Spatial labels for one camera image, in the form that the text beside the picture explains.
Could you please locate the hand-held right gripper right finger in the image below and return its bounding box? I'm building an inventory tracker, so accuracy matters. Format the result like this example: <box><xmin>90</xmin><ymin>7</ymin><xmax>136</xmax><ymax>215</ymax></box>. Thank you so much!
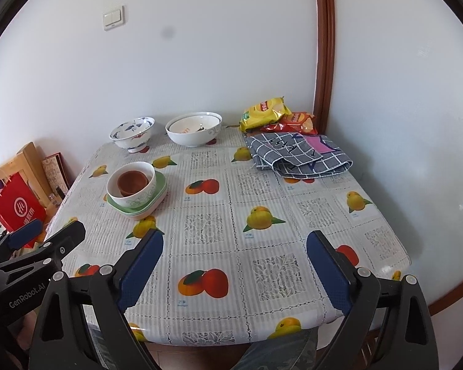
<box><xmin>307</xmin><ymin>230</ymin><xmax>440</xmax><ymax>370</ymax></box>

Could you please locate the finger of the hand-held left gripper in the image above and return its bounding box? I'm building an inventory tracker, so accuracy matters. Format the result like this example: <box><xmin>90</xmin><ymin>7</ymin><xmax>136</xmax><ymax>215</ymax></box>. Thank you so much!
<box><xmin>0</xmin><ymin>220</ymin><xmax>86</xmax><ymax>274</ymax></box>
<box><xmin>0</xmin><ymin>221</ymin><xmax>45</xmax><ymax>263</ymax></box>

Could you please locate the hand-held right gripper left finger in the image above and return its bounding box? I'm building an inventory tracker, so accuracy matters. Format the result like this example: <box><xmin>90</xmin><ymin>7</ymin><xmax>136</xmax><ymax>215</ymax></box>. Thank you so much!
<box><xmin>28</xmin><ymin>228</ymin><xmax>165</xmax><ymax>370</ymax></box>

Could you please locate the pink plate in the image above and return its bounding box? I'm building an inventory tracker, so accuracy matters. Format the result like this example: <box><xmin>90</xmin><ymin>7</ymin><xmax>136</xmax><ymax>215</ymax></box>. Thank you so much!
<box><xmin>131</xmin><ymin>200</ymin><xmax>163</xmax><ymax>221</ymax></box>

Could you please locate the white bowl with grey swirl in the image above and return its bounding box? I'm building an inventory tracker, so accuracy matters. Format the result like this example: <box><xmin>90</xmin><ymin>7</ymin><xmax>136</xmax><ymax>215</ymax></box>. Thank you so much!
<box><xmin>106</xmin><ymin>161</ymin><xmax>156</xmax><ymax>209</ymax></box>

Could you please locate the green plate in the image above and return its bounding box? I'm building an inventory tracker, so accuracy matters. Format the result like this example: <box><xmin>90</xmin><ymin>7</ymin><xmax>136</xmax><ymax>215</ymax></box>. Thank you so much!
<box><xmin>107</xmin><ymin>170</ymin><xmax>168</xmax><ymax>216</ymax></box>

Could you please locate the red paper bag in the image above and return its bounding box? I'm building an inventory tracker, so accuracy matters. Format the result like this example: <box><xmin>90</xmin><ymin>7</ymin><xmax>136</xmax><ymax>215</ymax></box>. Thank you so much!
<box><xmin>0</xmin><ymin>172</ymin><xmax>47</xmax><ymax>247</ymax></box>

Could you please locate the light wooden board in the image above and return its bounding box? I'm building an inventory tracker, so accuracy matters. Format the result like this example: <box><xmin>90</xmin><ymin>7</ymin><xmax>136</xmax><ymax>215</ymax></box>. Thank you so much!
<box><xmin>0</xmin><ymin>142</ymin><xmax>55</xmax><ymax>209</ymax></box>

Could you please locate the person's grey trouser leg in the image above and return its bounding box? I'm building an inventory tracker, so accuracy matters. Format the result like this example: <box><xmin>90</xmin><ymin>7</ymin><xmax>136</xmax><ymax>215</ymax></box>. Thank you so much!
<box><xmin>235</xmin><ymin>326</ymin><xmax>319</xmax><ymax>370</ymax></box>

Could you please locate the fruit print tablecloth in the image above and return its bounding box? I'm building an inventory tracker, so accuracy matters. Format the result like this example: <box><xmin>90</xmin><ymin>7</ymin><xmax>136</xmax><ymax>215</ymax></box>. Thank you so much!
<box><xmin>42</xmin><ymin>125</ymin><xmax>411</xmax><ymax>345</ymax></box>

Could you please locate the grey checked cloth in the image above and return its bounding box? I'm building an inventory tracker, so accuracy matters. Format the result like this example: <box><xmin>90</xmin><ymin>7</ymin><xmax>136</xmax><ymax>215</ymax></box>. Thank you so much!
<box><xmin>244</xmin><ymin>132</ymin><xmax>353</xmax><ymax>179</ymax></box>

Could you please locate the blue patterned white bowl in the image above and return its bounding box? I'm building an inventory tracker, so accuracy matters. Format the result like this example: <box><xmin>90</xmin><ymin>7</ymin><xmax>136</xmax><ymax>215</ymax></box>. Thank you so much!
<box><xmin>109</xmin><ymin>116</ymin><xmax>155</xmax><ymax>154</ymax></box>

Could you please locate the brown wooden baseboard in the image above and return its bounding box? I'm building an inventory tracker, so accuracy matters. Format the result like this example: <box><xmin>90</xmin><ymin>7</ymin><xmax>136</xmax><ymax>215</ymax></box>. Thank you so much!
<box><xmin>428</xmin><ymin>262</ymin><xmax>463</xmax><ymax>317</ymax></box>

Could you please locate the large white bowl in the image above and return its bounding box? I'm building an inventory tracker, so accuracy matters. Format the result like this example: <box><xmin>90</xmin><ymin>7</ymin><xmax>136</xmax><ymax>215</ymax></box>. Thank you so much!
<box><xmin>166</xmin><ymin>112</ymin><xmax>222</xmax><ymax>147</ymax></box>

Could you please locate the white bowl with red print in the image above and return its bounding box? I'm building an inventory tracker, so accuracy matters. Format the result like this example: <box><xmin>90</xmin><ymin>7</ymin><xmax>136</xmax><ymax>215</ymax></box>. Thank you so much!
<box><xmin>169</xmin><ymin>114</ymin><xmax>220</xmax><ymax>134</ymax></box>

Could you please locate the red chip bag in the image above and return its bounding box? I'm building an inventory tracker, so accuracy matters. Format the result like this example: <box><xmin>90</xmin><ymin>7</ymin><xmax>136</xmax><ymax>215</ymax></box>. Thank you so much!
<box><xmin>260</xmin><ymin>112</ymin><xmax>318</xmax><ymax>135</ymax></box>

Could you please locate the yellow chip bag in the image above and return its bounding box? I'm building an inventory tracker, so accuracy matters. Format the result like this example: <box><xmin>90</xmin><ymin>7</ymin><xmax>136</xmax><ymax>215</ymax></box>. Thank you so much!
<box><xmin>239</xmin><ymin>97</ymin><xmax>292</xmax><ymax>132</ymax></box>

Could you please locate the brown picture frame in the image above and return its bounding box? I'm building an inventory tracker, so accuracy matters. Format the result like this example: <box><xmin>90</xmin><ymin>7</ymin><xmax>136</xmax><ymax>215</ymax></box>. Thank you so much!
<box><xmin>42</xmin><ymin>153</ymin><xmax>71</xmax><ymax>201</ymax></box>

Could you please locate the white light switch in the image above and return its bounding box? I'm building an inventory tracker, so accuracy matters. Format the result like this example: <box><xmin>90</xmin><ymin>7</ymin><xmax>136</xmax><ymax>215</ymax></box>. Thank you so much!
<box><xmin>102</xmin><ymin>5</ymin><xmax>125</xmax><ymax>30</ymax></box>

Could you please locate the brown wooden door frame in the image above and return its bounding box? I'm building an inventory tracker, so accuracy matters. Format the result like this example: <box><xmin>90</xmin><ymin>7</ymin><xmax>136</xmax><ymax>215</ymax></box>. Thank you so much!
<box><xmin>313</xmin><ymin>0</ymin><xmax>336</xmax><ymax>135</ymax></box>

